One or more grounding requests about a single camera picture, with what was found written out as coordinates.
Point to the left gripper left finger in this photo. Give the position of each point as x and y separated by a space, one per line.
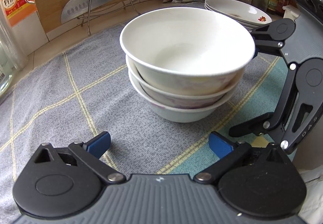
60 182

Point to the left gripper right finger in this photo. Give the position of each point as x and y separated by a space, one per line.
259 182

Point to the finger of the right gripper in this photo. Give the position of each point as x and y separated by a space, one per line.
297 112
270 38

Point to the top floral plate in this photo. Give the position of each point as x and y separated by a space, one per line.
239 11

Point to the grey checked dish mat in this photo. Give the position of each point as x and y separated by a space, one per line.
86 90

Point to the plain white bowl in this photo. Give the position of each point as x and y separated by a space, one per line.
179 115

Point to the white floral bowl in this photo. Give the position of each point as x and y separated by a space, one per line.
180 101
187 51

